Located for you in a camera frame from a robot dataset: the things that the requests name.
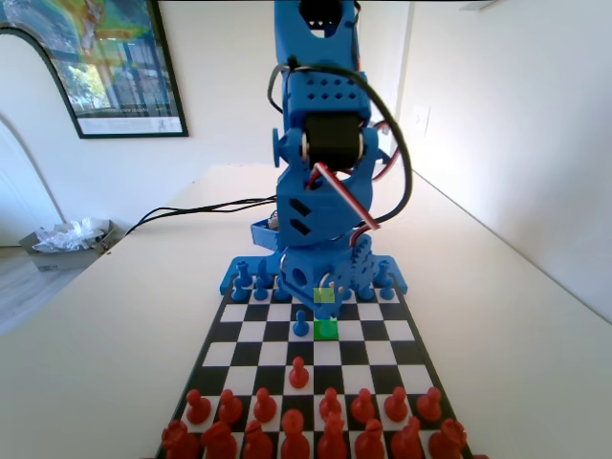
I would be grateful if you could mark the blue gripper camera box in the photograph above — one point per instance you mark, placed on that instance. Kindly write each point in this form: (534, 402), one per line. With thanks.
(313, 265)

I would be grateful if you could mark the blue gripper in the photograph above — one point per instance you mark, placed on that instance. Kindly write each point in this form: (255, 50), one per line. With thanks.
(306, 279)

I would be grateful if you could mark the black framed poster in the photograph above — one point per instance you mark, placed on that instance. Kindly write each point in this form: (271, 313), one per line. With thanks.
(119, 72)

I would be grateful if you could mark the red chess bishop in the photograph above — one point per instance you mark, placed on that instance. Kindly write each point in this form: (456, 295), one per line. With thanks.
(369, 442)
(258, 442)

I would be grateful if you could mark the crumpled clear plastic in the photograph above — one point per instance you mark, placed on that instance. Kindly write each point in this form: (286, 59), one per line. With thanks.
(67, 236)

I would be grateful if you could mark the black white chessboard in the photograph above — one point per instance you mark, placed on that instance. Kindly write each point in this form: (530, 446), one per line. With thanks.
(378, 354)

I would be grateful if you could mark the red chess pawn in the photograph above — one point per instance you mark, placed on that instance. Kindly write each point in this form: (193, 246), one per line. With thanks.
(197, 408)
(330, 407)
(396, 405)
(362, 407)
(429, 405)
(299, 375)
(264, 407)
(230, 408)

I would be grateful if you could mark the blue clamp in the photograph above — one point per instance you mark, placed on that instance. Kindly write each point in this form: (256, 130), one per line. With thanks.
(387, 160)

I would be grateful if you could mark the red chess king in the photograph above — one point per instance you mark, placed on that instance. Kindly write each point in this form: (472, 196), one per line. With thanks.
(332, 440)

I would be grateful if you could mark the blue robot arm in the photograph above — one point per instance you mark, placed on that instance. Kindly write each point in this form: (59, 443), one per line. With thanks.
(330, 93)

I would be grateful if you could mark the blue chess pawn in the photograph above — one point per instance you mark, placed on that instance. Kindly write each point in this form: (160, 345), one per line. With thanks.
(326, 329)
(260, 290)
(387, 289)
(299, 326)
(366, 294)
(280, 294)
(237, 291)

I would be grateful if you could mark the cardboard box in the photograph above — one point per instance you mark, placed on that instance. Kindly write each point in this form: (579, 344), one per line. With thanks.
(62, 260)

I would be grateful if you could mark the group of blue chess pieces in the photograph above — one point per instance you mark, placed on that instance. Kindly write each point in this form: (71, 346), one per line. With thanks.
(225, 284)

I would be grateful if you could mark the white door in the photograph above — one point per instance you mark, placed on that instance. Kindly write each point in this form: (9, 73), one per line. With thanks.
(387, 48)

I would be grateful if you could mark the red chess knight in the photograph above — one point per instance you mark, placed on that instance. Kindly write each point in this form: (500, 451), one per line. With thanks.
(219, 442)
(408, 440)

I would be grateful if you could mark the blue chess rook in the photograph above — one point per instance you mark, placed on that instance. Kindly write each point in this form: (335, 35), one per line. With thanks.
(382, 273)
(243, 276)

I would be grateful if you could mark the white wall switch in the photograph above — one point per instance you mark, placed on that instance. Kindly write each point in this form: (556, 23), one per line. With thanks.
(423, 122)

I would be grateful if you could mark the red chess rook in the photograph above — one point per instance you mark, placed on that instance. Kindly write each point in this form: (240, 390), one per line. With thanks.
(180, 441)
(448, 440)

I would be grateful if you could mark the white arched panel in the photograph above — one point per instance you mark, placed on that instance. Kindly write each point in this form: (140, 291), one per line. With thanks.
(28, 95)

